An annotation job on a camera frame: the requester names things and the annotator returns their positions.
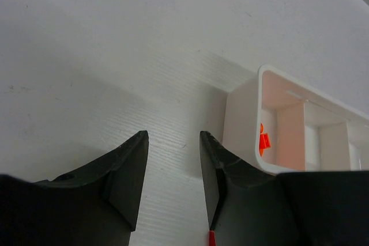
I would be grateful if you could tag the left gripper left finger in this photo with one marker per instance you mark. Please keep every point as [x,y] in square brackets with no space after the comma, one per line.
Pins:
[95,204]

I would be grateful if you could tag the white three-compartment tray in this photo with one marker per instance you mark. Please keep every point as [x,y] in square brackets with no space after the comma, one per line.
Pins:
[308,130]

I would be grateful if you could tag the orange round lego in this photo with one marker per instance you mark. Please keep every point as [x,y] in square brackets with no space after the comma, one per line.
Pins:
[264,141]

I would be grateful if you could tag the small red lego brick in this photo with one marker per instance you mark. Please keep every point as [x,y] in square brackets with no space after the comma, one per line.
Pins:
[212,238]

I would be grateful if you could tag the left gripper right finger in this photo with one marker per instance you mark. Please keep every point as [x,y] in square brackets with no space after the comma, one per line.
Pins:
[247,206]

